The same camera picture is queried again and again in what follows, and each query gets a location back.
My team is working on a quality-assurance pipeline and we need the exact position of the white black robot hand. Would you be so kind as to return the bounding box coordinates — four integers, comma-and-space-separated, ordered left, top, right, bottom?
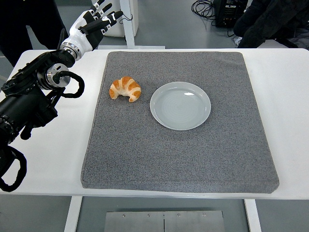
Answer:
63, 0, 124, 52

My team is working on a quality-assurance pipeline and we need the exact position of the golden croissant bread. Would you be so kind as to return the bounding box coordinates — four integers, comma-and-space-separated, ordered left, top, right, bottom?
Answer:
109, 76, 142, 103

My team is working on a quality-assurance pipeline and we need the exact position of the light grey round plate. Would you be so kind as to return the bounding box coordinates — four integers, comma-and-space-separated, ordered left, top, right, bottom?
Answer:
150, 81, 212, 131

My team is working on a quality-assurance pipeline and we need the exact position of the white cabinet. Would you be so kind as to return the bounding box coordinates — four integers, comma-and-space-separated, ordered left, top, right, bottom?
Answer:
101, 0, 139, 38

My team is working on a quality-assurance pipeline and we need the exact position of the person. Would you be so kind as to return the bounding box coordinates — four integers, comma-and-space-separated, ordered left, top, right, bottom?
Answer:
0, 0, 70, 68

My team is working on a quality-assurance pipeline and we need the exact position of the grey felt mat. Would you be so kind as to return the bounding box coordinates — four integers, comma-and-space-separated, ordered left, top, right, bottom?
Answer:
80, 51, 280, 194

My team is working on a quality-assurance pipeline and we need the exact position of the black electronic device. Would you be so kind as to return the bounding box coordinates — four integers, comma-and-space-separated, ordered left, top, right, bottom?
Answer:
214, 0, 250, 28

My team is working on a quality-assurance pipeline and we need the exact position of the white table leg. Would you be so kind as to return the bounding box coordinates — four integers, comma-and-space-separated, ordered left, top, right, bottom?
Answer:
244, 199, 263, 232
63, 196, 83, 232

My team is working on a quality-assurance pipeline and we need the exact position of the black jacket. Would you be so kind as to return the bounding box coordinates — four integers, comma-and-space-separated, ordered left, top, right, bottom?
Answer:
233, 0, 309, 49

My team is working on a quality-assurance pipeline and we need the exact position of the white stand post with base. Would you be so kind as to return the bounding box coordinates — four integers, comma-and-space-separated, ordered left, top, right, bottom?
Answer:
97, 0, 166, 50

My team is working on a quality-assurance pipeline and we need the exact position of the thin black cable on post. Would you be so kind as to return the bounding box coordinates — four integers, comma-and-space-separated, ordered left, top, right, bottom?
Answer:
120, 13, 134, 24

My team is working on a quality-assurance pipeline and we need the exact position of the black floor cable bundle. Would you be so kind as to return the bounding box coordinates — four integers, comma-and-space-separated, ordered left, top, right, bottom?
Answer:
191, 0, 218, 27

